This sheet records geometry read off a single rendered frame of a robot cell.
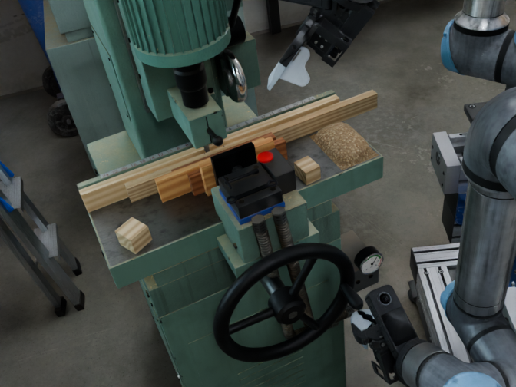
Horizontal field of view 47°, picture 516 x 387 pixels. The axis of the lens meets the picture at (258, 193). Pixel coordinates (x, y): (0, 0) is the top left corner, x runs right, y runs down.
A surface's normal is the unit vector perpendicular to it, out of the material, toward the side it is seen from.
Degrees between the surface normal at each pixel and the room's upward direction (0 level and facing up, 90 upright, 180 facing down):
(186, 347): 90
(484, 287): 91
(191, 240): 90
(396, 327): 27
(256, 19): 90
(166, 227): 0
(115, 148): 0
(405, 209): 0
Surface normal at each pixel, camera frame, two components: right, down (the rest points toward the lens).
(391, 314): 0.11, -0.40
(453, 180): 0.03, 0.67
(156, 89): 0.42, 0.57
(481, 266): -0.51, 0.63
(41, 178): -0.11, -0.73
